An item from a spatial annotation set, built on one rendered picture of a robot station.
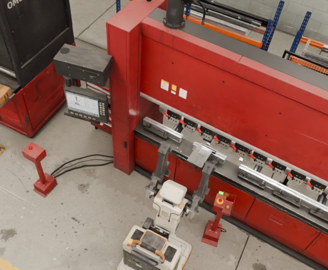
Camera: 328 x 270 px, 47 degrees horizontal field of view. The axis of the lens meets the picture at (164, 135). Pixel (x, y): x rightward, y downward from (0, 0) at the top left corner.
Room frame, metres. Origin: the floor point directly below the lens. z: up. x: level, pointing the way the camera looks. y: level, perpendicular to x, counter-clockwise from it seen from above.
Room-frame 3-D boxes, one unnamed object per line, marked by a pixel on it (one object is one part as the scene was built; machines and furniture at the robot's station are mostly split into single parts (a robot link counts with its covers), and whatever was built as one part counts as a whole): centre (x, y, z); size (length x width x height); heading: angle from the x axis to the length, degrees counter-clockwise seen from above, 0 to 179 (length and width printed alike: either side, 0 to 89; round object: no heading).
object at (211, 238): (2.03, -0.71, 0.06); 0.25 x 0.20 x 0.12; 166
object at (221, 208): (2.06, -0.72, 0.75); 0.20 x 0.16 x 0.18; 76
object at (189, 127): (2.70, -0.27, 1.26); 0.15 x 0.09 x 0.17; 64
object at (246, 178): (2.29, -0.99, 0.89); 0.30 x 0.05 x 0.03; 64
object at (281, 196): (2.11, -1.36, 0.89); 0.30 x 0.05 x 0.03; 64
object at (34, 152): (2.43, 1.44, 0.41); 0.25 x 0.20 x 0.83; 154
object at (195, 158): (2.47, -0.41, 1.00); 0.26 x 0.18 x 0.01; 154
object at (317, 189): (2.09, -1.53, 1.26); 0.15 x 0.09 x 0.17; 64
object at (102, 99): (2.66, 0.81, 1.42); 0.45 x 0.12 x 0.36; 78
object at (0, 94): (3.01, 1.99, 1.04); 0.30 x 0.26 x 0.12; 68
